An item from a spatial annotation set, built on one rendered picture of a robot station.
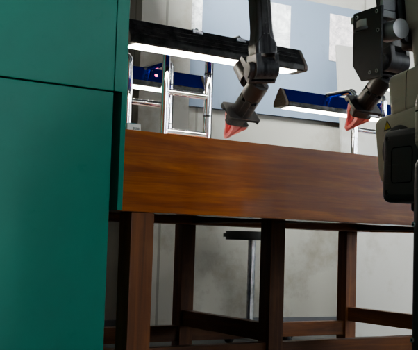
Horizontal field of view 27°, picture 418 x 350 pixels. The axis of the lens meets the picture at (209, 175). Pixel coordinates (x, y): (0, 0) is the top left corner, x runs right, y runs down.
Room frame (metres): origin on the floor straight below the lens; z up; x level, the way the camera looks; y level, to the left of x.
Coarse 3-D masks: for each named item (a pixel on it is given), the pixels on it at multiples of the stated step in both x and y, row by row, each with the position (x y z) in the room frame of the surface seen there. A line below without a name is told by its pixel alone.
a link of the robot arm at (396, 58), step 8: (376, 0) 2.38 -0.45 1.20; (400, 40) 2.33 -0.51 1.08; (384, 48) 2.33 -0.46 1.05; (392, 48) 2.31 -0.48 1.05; (400, 48) 2.33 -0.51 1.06; (392, 56) 2.30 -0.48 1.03; (400, 56) 2.31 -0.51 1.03; (408, 56) 2.33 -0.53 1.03; (392, 64) 2.30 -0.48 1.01; (400, 64) 2.31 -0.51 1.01; (408, 64) 2.33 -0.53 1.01; (392, 72) 2.34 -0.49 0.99; (400, 72) 2.34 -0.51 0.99
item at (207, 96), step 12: (168, 60) 2.56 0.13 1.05; (168, 72) 2.56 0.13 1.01; (168, 84) 2.56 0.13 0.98; (204, 84) 2.65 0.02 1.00; (168, 96) 2.56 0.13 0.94; (180, 96) 2.60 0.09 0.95; (192, 96) 2.61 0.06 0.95; (204, 96) 2.63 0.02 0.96; (168, 108) 2.57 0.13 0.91; (204, 108) 2.64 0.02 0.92; (168, 120) 2.57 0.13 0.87; (204, 120) 2.64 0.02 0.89; (168, 132) 2.57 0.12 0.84; (180, 132) 2.59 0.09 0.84; (192, 132) 2.61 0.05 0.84; (204, 132) 2.64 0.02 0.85
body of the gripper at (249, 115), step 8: (240, 96) 2.32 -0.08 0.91; (224, 104) 2.34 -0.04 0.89; (232, 104) 2.36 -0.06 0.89; (240, 104) 2.32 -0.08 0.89; (248, 104) 2.31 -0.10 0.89; (256, 104) 2.32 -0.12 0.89; (232, 112) 2.33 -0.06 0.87; (240, 112) 2.33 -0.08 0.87; (248, 112) 2.33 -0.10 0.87; (240, 120) 2.34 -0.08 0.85; (248, 120) 2.35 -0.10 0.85; (256, 120) 2.36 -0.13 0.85
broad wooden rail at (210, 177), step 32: (128, 160) 1.96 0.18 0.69; (160, 160) 2.00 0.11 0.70; (192, 160) 2.05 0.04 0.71; (224, 160) 2.10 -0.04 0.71; (256, 160) 2.15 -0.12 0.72; (288, 160) 2.21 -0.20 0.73; (320, 160) 2.26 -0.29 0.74; (352, 160) 2.32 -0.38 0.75; (128, 192) 1.96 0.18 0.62; (160, 192) 2.01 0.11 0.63; (192, 192) 2.05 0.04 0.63; (224, 192) 2.10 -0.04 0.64; (256, 192) 2.15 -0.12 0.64; (288, 192) 2.21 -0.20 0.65; (320, 192) 2.26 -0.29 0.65; (352, 192) 2.32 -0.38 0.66; (384, 224) 2.45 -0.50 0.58
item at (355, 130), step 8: (328, 96) 3.41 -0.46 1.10; (336, 96) 3.38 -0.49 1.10; (384, 96) 3.37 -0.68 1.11; (384, 104) 3.37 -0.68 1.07; (384, 112) 3.37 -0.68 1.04; (352, 120) 3.29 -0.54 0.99; (352, 128) 3.29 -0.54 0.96; (360, 128) 3.30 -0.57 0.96; (368, 128) 3.33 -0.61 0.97; (352, 136) 3.29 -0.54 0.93; (352, 144) 3.29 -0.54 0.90; (352, 152) 3.29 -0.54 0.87
